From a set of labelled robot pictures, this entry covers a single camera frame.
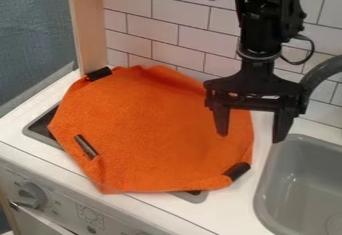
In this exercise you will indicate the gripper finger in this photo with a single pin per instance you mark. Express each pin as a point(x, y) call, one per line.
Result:
point(283, 125)
point(221, 120)

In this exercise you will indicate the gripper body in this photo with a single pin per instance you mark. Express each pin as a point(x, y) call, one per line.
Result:
point(256, 85)

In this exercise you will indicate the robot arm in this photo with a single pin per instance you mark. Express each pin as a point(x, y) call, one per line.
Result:
point(267, 15)

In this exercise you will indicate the orange cloth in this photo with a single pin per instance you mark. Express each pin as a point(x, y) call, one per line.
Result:
point(151, 129)

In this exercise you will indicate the toy sink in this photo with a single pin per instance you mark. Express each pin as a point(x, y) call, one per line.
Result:
point(302, 185)

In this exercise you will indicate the tap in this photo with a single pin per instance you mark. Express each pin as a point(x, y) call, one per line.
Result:
point(319, 74)

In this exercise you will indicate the washing machine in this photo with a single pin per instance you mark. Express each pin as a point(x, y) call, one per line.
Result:
point(44, 192)

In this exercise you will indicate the wooden post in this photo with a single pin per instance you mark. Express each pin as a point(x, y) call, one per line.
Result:
point(87, 25)

